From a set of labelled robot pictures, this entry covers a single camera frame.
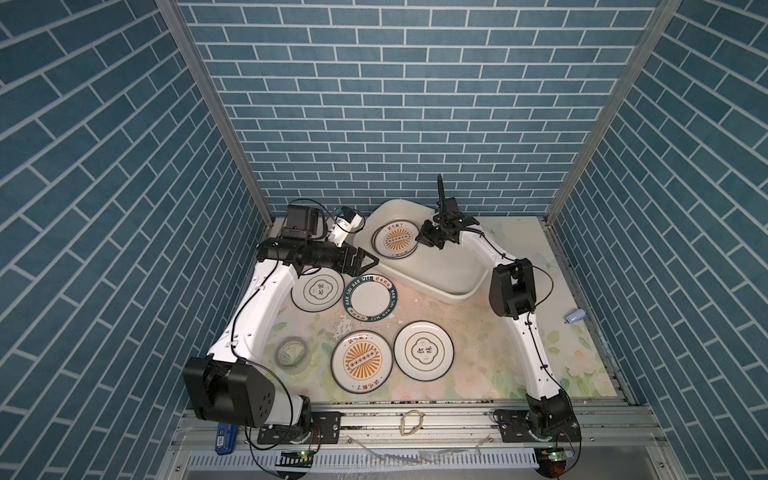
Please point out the white plastic bin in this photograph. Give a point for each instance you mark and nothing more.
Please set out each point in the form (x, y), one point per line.
(451, 274)

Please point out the orange sunburst plate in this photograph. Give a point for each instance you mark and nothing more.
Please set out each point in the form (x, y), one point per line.
(396, 239)
(362, 362)

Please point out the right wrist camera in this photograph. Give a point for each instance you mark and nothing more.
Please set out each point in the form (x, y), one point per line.
(449, 210)

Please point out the beige rubber band loop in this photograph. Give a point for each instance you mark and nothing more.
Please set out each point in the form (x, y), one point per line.
(411, 422)

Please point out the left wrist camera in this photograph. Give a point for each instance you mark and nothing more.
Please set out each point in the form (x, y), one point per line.
(347, 221)

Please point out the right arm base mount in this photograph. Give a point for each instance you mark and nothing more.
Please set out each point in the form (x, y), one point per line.
(520, 426)

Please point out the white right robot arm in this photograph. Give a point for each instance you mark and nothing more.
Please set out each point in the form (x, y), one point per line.
(513, 298)

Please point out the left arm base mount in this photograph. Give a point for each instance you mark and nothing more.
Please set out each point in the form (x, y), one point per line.
(323, 425)

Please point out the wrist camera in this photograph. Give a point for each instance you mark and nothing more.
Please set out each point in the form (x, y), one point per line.
(449, 210)
(347, 221)

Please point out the clear tape roll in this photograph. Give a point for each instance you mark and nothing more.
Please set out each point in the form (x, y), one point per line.
(293, 355)

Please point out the green rim plate left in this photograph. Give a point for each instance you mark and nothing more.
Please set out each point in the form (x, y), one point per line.
(370, 298)

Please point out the white clover plate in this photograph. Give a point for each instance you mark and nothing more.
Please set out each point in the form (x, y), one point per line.
(423, 351)
(318, 291)

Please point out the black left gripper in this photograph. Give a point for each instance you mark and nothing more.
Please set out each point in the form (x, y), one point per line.
(352, 268)

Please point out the small light blue object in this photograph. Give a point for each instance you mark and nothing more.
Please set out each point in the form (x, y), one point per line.
(575, 317)

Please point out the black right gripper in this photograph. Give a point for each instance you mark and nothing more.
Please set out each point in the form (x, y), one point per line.
(424, 235)

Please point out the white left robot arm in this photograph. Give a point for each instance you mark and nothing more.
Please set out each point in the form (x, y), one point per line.
(230, 384)

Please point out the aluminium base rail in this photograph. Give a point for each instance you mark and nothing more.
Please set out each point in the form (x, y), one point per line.
(490, 424)

